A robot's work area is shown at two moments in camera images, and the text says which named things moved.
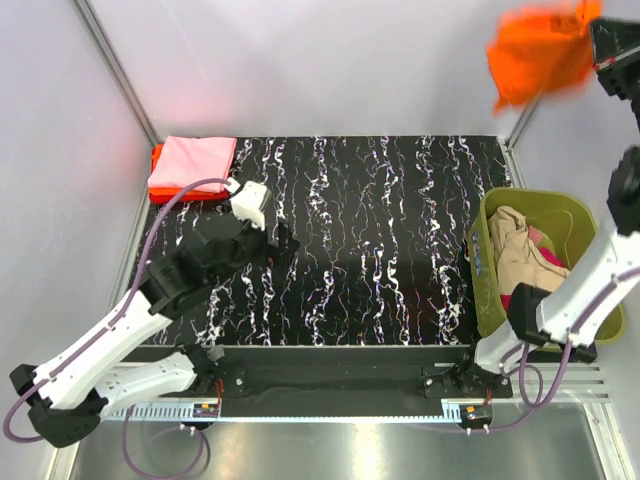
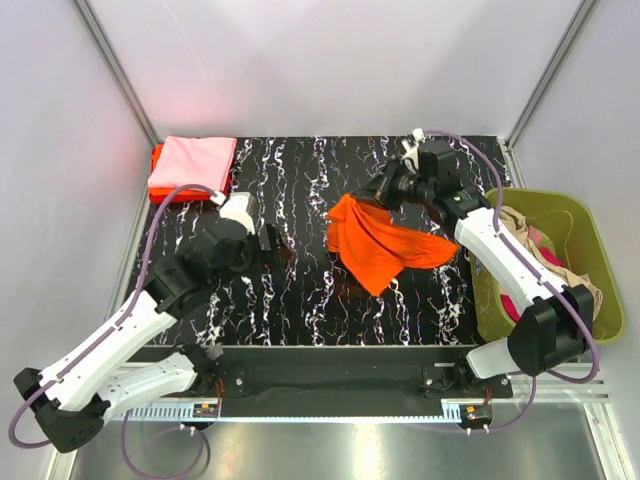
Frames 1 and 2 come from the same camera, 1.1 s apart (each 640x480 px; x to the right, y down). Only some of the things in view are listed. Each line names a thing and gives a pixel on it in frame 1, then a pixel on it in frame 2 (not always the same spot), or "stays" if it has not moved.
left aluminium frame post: (119, 69) stays
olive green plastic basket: (569, 225) stays
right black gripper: (615, 51) to (381, 192)
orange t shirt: (533, 52) to (374, 250)
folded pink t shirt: (186, 159) stays
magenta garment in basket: (547, 254) stays
